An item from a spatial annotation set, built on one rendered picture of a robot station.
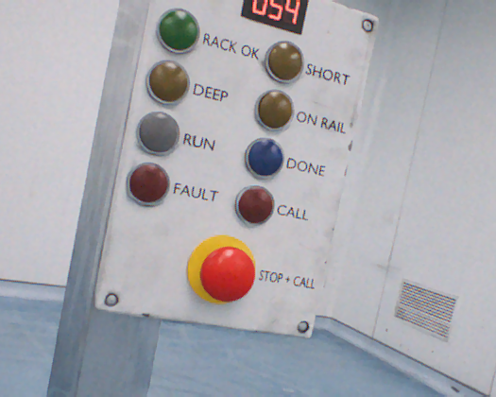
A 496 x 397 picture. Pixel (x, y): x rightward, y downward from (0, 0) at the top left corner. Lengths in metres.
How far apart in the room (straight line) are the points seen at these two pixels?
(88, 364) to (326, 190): 0.24
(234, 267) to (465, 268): 3.59
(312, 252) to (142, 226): 0.13
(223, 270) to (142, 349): 0.13
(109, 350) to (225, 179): 0.18
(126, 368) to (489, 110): 3.75
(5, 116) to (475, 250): 3.05
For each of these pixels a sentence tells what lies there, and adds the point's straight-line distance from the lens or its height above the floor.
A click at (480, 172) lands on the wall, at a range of 4.05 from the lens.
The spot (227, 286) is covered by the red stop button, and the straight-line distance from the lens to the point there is 0.43.
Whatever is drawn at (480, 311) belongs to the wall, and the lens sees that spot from 3.86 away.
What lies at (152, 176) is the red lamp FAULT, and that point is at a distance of 0.43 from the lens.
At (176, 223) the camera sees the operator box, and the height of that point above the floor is 0.92.
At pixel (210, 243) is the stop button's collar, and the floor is 0.91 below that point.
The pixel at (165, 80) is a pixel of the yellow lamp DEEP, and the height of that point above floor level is 1.01.
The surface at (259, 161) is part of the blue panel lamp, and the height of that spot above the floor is 0.97.
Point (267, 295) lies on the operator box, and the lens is 0.47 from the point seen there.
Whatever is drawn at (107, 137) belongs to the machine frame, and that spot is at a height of 1.02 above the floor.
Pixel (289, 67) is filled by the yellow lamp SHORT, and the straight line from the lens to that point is 0.46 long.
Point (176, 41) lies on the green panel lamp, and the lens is 0.44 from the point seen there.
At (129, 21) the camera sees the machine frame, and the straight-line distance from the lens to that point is 1.64.
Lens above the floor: 0.95
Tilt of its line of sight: 4 degrees down
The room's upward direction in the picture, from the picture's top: 12 degrees clockwise
